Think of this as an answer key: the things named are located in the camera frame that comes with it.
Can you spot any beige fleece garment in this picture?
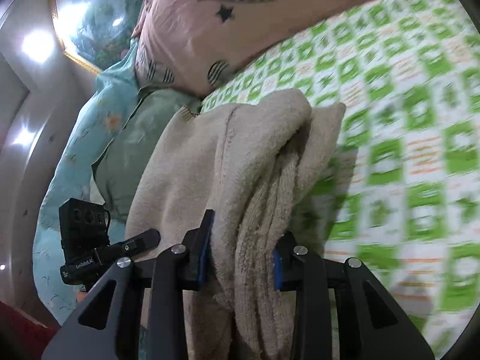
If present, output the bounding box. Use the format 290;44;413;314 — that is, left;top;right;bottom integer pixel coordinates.
125;88;346;359

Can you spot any light blue floral blanket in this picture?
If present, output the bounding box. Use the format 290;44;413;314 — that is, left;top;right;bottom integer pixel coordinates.
32;39;139;323

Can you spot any green checkered bed sheet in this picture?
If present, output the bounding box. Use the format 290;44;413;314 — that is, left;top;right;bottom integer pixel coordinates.
202;0;479;358

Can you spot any gold framed landscape painting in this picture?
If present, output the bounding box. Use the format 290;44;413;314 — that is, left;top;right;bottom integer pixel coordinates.
49;0;143;74

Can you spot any pink heart-patterned quilt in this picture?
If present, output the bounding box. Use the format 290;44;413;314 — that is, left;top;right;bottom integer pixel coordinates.
133;0;371;96

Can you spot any black camera module box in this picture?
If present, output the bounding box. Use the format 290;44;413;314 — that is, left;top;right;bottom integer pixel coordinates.
58;198;111;262

